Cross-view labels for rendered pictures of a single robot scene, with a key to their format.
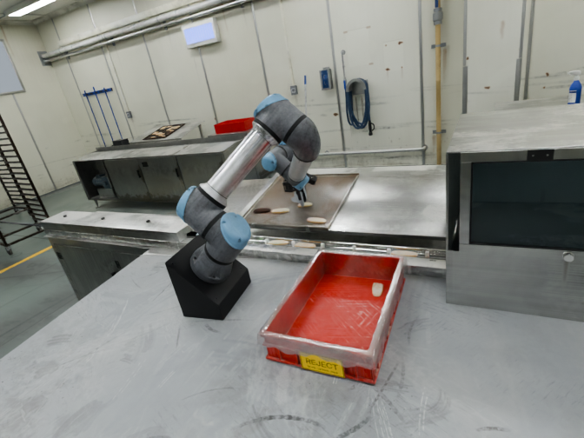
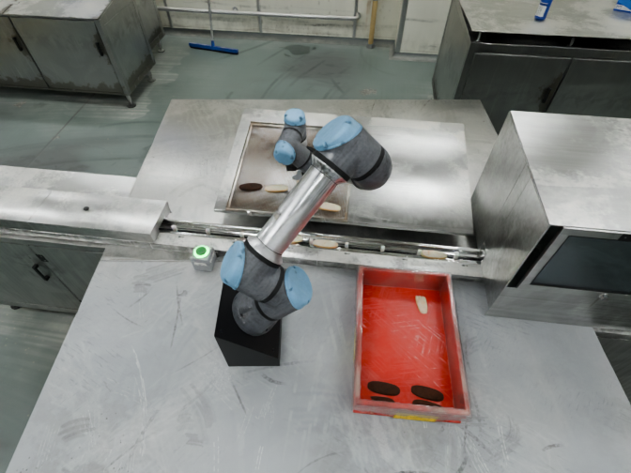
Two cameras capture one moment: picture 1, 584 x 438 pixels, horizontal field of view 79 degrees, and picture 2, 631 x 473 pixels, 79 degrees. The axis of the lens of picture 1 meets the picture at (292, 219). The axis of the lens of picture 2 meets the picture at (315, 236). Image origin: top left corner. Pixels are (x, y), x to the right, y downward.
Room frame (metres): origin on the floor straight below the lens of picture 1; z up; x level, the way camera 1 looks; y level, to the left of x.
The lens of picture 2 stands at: (0.55, 0.37, 2.04)
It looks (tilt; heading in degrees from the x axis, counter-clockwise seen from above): 51 degrees down; 336
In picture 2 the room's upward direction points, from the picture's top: straight up
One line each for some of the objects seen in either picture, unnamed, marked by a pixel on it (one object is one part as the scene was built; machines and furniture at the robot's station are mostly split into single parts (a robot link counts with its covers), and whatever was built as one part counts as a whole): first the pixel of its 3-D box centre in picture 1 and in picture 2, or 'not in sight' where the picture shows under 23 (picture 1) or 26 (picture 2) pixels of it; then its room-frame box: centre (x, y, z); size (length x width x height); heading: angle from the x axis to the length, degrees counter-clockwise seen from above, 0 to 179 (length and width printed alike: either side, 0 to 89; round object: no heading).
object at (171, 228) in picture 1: (113, 224); (16, 207); (2.05, 1.07, 0.89); 1.25 x 0.18 x 0.09; 59
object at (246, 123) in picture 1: (235, 125); not in sight; (5.29, 0.55, 0.93); 0.51 x 0.36 x 0.13; 63
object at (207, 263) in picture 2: not in sight; (205, 259); (1.51, 0.42, 0.84); 0.08 x 0.08 x 0.11; 59
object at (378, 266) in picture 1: (341, 302); (405, 337); (0.92, -0.10, 0.87); 0.49 x 0.34 x 0.10; 151
